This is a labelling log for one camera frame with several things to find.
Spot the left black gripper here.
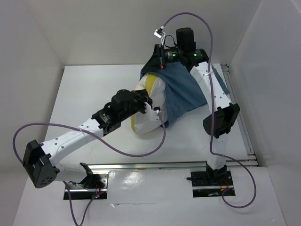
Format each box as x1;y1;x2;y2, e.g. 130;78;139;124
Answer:
119;88;152;121

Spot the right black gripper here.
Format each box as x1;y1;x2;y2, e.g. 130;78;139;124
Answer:
142;44;183;72

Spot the white pillow yellow edge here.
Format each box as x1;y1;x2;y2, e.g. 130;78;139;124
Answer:
129;72;170;135

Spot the blue pillowcase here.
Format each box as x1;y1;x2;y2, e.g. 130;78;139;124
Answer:
140;63;230;129

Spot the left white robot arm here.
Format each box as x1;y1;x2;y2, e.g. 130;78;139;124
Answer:
23;89;152;188

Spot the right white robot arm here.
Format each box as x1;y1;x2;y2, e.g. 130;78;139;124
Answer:
142;27;240;185

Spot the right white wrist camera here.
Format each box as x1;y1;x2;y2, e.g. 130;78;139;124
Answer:
154;26;166;46

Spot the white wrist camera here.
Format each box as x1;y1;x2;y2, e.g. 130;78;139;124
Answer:
154;26;166;46
144;102;161;121

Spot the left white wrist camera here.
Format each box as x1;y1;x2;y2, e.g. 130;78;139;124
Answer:
144;102;161;121

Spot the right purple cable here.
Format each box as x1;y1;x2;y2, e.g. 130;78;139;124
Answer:
161;13;257;209

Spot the purple cable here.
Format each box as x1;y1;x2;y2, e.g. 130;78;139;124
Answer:
13;112;166;226
161;13;257;209

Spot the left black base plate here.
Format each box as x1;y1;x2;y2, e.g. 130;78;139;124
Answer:
67;172;109;200

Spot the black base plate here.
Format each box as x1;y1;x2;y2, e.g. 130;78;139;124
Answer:
67;172;109;200
186;171;236;198

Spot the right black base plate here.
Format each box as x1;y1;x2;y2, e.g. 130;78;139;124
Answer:
186;171;236;198

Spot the aluminium front rail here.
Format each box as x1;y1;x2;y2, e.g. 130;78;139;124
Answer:
79;160;258;171

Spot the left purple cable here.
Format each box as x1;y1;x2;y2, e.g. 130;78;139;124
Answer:
13;112;166;226

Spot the aluminium side rail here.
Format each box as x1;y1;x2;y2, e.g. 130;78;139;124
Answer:
221;64;259;167

